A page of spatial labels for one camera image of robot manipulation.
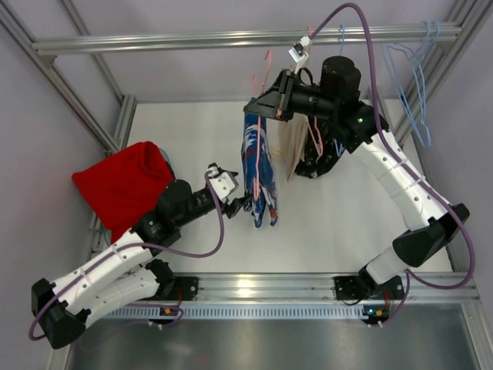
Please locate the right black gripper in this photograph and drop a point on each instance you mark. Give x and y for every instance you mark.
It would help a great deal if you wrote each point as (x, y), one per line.
(286, 93)

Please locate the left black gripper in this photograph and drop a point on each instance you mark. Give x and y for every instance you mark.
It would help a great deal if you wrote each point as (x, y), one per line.
(229, 204)

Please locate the pink wire hanger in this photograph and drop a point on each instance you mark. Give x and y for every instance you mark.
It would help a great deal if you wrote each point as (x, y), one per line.
(256, 180)
(313, 133)

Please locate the blue patterned trousers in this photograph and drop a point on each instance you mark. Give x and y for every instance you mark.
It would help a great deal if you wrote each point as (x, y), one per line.
(267, 203)

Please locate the beige trousers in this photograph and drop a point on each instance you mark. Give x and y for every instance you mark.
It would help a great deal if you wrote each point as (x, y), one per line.
(289, 142)

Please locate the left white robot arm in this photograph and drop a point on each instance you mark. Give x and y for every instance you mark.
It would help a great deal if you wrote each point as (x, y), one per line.
(129, 269)

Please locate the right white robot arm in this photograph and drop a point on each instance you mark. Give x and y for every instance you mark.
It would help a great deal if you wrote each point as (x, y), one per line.
(431, 221)

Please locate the black patterned trousers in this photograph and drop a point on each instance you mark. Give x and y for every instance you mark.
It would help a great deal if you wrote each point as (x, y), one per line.
(312, 168)

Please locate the blue hanger holding trousers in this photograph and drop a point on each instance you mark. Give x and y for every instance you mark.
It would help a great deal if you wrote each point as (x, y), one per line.
(339, 148)

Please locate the red garment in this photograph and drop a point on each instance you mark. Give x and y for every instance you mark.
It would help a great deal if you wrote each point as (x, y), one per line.
(124, 186)

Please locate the teal laundry basket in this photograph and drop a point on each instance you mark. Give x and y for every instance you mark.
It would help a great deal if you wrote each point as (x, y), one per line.
(107, 234)

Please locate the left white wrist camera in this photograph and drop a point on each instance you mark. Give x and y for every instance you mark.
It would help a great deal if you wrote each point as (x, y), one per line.
(223, 189)

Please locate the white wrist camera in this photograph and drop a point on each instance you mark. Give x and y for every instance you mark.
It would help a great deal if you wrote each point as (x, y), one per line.
(300, 53)
(223, 189)

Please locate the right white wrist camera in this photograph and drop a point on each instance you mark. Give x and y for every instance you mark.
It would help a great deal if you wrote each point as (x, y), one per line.
(300, 53)

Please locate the grey slotted cable duct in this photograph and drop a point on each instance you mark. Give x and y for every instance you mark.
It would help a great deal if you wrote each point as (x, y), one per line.
(246, 311)

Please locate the aluminium frame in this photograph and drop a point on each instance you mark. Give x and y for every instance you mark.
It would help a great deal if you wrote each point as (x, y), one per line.
(470, 16)

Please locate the aluminium hanging rail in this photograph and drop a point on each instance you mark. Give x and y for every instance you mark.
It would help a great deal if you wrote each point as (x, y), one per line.
(87, 44)

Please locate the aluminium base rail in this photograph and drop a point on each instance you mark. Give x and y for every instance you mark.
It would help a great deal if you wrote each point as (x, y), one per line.
(311, 288)

